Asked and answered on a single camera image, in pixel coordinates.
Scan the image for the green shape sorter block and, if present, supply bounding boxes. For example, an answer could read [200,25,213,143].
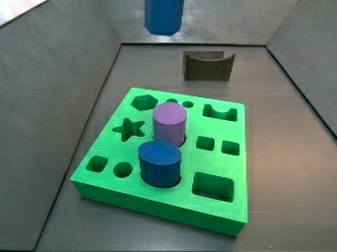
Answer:
[72,88,248,236]

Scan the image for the blue hexagon prism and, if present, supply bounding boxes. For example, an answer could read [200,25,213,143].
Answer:
[145,0,185,36]

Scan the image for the purple cylinder peg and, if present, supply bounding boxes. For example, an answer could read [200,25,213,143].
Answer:
[153,102,188,147]

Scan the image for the dark blue cylinder peg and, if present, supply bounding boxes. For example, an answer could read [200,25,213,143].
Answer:
[138,141,183,188]

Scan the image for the black curved holder stand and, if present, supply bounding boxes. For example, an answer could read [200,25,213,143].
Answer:
[184,51,236,81]

